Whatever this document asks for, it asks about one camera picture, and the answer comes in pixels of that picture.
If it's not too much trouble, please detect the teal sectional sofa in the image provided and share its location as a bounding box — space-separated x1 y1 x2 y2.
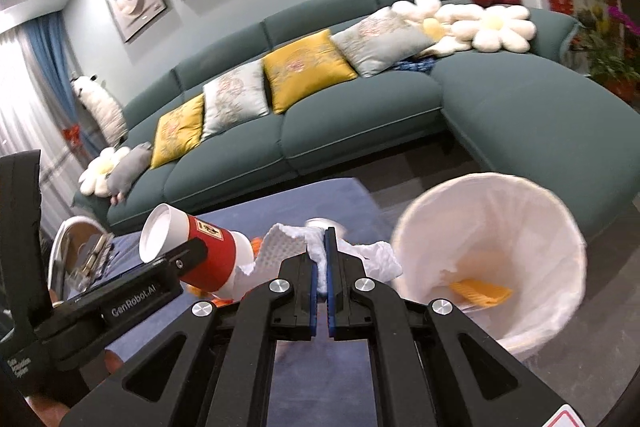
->
70 0 640 244

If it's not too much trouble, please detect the yellow embroidered pillow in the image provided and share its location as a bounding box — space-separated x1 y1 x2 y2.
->
262 29 359 115
150 93 206 170

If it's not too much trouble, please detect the person's left hand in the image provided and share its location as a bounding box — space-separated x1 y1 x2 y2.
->
27 349 125 427

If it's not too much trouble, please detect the grey embroidered pillow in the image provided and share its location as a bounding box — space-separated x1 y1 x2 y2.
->
330 7 436 78
201 59 271 140

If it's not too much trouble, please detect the blue curtain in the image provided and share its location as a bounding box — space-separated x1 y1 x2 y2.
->
25 12 83 142

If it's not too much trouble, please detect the grey plush mouse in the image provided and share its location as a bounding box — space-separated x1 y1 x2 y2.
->
107 142 153 206

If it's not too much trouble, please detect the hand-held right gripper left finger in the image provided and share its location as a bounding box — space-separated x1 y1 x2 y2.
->
60 254 321 427

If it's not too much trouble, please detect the white plush animal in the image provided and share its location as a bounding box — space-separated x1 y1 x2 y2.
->
70 74 128 145

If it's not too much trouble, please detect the white embossed paper towel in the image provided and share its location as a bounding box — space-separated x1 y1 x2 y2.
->
232 222 331 303

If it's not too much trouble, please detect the white lined waste bin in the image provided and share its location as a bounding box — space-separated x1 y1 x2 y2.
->
392 173 587 363

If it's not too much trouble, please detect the red and white paper cup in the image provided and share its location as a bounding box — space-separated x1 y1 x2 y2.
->
139 203 253 300

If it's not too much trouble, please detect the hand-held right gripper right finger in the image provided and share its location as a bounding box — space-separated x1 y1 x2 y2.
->
324 227 587 427

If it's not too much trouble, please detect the blue patterned cloth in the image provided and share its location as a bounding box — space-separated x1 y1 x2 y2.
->
390 57 438 75

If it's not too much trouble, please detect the white sheer curtain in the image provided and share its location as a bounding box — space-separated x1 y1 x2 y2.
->
0 29 101 238

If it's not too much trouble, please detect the potted flowering plant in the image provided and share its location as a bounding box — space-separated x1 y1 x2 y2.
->
575 4 640 100

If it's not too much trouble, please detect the yellow ridged wrapper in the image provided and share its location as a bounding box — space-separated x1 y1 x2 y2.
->
447 278 514 308

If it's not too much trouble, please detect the white flower cushion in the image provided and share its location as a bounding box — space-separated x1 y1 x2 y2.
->
77 146 132 196
390 0 481 58
450 4 537 54

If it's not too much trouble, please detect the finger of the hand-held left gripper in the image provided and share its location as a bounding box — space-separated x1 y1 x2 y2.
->
142 238 209 283

